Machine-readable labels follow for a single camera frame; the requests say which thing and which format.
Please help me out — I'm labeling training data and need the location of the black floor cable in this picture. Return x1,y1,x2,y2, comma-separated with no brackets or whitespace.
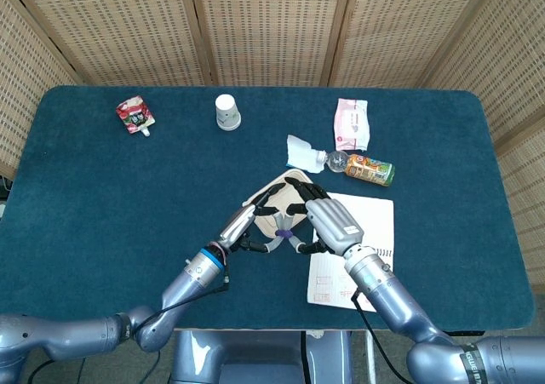
25,349,163,384

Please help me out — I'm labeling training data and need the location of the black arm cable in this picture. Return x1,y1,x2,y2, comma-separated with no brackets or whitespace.
135,247,232,330
350,289,412,384

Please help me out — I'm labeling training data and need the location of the white paper cup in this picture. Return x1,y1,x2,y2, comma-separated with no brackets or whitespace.
214,94,243,132

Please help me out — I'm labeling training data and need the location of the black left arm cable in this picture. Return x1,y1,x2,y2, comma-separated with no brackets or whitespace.
135,247,232,330

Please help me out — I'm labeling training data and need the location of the pink wet wipes pack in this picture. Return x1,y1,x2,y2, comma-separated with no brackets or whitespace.
333,97,370,152

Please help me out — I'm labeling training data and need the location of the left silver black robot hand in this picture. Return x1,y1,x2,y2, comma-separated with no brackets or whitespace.
219,182,287,254

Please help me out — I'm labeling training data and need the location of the plastic bottle orange label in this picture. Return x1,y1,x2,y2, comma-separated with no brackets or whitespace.
314,150,396,188

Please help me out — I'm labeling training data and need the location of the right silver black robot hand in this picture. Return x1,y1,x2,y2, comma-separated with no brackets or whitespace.
284,176,365,257

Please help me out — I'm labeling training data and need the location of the blue-grey robot torso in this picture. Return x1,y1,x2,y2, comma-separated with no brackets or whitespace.
169,330,354,384

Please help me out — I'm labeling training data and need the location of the red spouted snack pouch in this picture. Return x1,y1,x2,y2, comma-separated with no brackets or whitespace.
115,95,157,137

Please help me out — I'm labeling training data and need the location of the beige rectangular food container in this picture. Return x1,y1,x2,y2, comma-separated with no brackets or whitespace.
242,168,323,238

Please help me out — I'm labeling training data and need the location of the crumpled white tissue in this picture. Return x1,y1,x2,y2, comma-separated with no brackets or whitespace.
284,134,327,175

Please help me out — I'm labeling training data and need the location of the open spiral notebook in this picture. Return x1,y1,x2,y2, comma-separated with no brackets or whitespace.
306,191,395,313

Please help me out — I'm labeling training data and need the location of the woven bamboo folding screen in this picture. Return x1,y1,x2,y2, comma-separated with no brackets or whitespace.
0,0,545,300

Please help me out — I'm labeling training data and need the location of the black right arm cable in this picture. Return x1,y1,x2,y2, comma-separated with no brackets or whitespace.
350,289,412,384

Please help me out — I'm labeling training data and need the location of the dark blue table mat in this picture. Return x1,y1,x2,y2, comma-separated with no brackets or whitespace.
0,85,536,332

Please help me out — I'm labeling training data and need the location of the white table leg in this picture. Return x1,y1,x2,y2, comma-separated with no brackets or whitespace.
364,330,378,384

